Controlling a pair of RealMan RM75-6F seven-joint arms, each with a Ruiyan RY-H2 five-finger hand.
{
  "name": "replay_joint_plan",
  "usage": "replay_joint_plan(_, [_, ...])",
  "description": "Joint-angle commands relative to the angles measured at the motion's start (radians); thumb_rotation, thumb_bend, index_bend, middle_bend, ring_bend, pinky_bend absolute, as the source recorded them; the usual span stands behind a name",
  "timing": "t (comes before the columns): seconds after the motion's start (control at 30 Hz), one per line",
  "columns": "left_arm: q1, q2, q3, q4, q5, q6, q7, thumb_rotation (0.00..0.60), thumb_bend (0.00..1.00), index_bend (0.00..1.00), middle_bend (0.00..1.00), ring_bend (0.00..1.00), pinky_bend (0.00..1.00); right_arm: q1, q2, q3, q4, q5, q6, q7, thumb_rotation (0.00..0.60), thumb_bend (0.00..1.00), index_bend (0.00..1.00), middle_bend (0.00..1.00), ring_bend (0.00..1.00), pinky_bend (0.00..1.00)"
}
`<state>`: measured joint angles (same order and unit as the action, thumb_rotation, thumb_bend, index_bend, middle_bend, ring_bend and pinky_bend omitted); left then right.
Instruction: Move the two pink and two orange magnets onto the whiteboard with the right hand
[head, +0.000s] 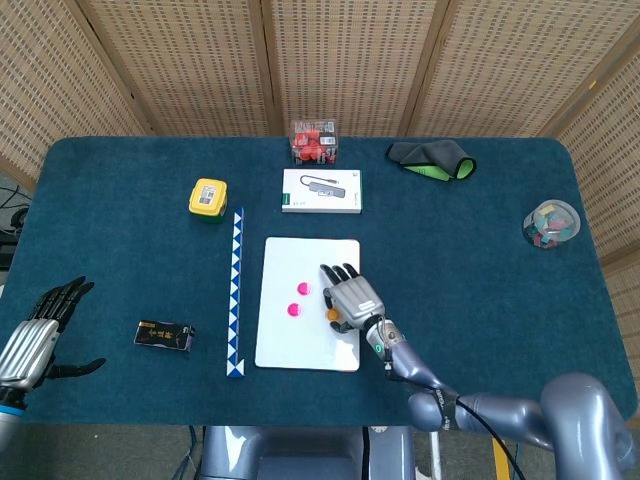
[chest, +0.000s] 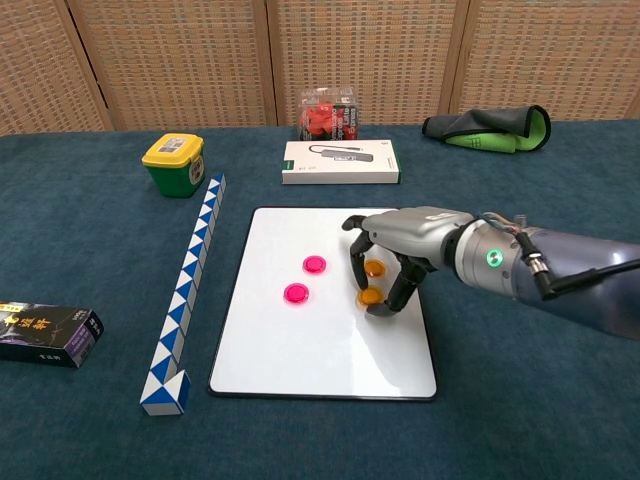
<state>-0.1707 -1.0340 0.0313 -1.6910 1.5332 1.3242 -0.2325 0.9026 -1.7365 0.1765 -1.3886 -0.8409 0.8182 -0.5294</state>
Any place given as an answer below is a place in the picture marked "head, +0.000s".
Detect white table leg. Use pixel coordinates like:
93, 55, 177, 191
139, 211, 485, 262
428, 429, 444, 480

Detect clear jar colourful pieces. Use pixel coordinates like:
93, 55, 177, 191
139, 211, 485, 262
522, 198, 582, 250

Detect blue felt table cover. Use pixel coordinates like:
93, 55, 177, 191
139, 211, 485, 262
0, 135, 640, 427

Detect blue white snake puzzle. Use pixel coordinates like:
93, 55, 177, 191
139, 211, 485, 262
225, 207, 247, 378

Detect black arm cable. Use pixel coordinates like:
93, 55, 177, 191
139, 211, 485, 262
452, 397, 522, 480

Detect grey robot torso base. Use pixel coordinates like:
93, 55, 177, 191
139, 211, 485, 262
198, 424, 417, 480

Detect green tub yellow lid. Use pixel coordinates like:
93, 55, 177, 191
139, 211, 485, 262
188, 177, 229, 225

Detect woven bamboo folding screen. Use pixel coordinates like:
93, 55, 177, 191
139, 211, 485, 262
0, 0, 640, 436

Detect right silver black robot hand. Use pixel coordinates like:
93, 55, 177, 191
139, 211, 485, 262
319, 261, 387, 335

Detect white USB hub box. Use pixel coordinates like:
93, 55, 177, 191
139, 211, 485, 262
281, 168, 363, 215

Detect black equipment with cables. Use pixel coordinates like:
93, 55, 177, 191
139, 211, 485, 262
0, 169, 34, 271

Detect grey green microfibre cloth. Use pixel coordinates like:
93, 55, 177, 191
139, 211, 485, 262
385, 139, 478, 183

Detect black gold printed box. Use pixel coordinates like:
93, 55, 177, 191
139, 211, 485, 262
133, 319, 196, 354

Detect clear box red items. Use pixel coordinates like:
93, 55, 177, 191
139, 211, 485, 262
290, 118, 338, 167

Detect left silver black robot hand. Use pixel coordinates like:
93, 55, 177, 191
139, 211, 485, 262
0, 276, 108, 390

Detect white rectangular board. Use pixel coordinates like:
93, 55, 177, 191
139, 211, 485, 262
254, 236, 362, 373

